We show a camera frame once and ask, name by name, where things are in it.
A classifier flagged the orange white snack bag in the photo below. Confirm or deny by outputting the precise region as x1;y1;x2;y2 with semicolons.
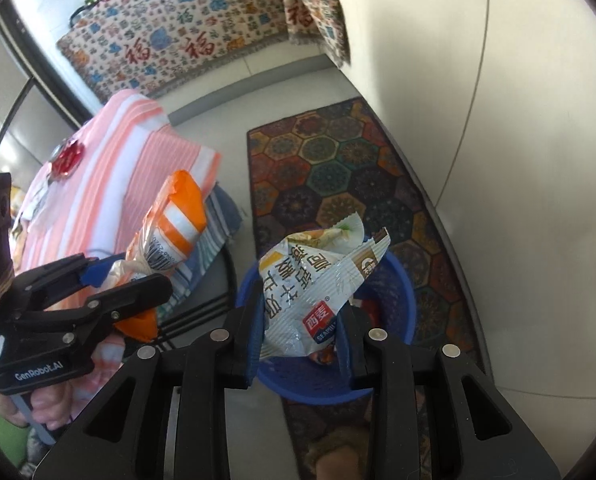
99;169;209;344

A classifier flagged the white noodle snack bag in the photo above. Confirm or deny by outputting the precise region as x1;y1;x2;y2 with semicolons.
258;214;391;360

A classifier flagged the blue plastic trash basket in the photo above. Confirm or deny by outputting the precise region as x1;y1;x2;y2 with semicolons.
245;252;417;405

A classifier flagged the person left hand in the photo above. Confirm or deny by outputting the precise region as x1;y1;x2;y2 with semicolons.
0;382;72;431

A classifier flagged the crushed red soda can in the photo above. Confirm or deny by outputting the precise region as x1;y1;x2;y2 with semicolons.
50;139;85;181

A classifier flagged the pink striped tablecloth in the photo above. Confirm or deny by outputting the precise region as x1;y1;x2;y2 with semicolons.
17;88;223;430

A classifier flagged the blue striped cloth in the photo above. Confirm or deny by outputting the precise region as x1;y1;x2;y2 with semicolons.
157;184;243;326

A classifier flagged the grey refrigerator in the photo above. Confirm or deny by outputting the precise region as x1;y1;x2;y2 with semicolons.
0;0;92;186

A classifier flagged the colourful hexagon pattern rug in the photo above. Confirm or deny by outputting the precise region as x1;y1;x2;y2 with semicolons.
246;96;485;480

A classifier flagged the patterned fu character cloth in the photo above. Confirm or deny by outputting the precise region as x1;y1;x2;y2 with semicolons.
57;0;350;102

